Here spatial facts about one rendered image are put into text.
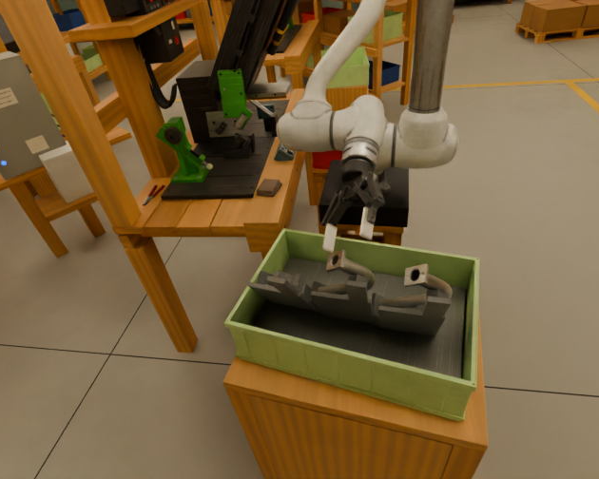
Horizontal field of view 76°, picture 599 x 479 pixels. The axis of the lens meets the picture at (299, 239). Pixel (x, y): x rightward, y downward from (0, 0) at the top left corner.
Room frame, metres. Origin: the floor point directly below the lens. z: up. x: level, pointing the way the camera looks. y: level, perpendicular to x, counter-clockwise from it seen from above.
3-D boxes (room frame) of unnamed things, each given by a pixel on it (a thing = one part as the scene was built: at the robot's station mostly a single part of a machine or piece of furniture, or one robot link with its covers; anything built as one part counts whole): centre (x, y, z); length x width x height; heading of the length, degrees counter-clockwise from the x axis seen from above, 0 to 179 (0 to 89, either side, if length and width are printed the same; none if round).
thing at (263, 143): (1.95, 0.26, 0.89); 1.10 x 0.42 x 0.02; 168
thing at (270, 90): (2.01, 0.15, 1.11); 0.39 x 0.16 x 0.03; 78
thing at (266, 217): (1.90, -0.01, 0.82); 1.50 x 0.14 x 0.15; 168
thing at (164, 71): (2.03, 0.62, 1.23); 1.30 x 0.05 x 0.09; 168
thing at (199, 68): (2.09, 0.38, 1.07); 0.30 x 0.18 x 0.34; 168
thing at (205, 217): (1.95, 0.26, 0.44); 1.49 x 0.70 x 0.88; 168
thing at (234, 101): (1.87, 0.22, 1.17); 0.13 x 0.12 x 0.20; 168
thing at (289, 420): (0.71, -0.15, 0.39); 0.68 x 0.52 x 0.79; 68
